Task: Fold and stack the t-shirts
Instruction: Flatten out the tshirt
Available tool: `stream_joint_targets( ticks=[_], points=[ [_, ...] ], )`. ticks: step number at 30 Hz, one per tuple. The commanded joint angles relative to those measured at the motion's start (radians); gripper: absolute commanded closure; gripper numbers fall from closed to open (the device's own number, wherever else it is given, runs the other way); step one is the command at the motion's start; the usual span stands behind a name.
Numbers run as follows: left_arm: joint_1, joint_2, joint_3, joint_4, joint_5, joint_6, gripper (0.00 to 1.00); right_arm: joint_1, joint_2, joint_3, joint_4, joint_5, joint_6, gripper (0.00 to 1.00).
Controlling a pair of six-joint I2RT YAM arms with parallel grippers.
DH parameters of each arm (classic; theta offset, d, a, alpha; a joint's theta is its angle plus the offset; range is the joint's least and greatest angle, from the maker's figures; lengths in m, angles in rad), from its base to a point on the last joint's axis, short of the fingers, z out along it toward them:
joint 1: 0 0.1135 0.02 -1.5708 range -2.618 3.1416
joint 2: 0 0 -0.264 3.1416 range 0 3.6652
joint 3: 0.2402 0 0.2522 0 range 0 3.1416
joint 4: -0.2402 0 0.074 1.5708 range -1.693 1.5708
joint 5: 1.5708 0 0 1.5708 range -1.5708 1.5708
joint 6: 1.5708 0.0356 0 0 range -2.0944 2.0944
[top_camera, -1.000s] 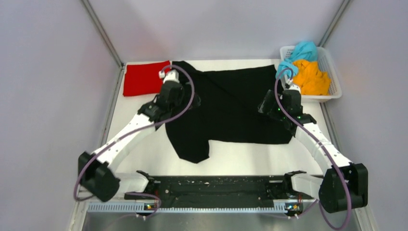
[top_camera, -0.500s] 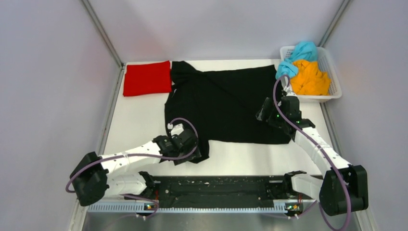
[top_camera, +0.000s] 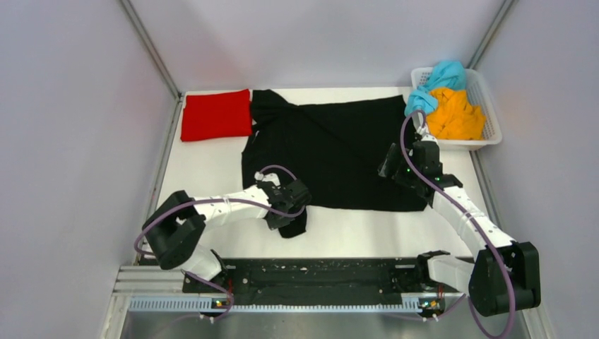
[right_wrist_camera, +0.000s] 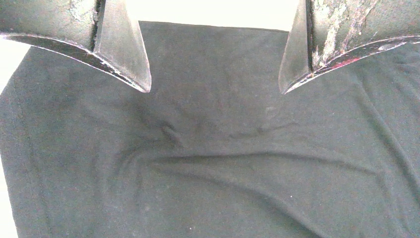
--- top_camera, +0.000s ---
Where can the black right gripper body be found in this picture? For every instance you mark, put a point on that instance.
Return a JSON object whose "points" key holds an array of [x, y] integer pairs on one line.
{"points": [[403, 174]]}

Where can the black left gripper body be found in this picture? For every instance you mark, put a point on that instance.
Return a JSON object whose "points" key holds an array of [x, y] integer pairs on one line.
{"points": [[274, 223]]}

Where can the black t shirt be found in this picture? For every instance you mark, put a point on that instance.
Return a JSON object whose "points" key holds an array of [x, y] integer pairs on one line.
{"points": [[335, 149]]}

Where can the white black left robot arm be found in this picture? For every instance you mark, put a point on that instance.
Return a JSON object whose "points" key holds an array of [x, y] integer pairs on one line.
{"points": [[174, 230]]}

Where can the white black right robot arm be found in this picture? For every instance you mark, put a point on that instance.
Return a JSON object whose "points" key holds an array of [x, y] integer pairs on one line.
{"points": [[503, 272]]}

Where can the orange t shirt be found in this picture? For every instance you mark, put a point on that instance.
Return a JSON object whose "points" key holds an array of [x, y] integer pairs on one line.
{"points": [[455, 118]]}

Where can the white plastic laundry basket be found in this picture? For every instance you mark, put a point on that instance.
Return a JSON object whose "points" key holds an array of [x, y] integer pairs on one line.
{"points": [[478, 94]]}

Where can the light blue t shirt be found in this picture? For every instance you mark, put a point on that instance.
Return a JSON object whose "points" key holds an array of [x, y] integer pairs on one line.
{"points": [[446, 74]]}

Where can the red folded t shirt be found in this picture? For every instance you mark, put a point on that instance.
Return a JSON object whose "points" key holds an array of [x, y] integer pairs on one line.
{"points": [[219, 115]]}

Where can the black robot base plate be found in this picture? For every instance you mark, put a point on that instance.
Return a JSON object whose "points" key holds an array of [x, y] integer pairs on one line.
{"points": [[326, 281]]}

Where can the aluminium frame rail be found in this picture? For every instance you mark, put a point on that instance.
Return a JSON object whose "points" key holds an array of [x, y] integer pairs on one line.
{"points": [[177, 291]]}

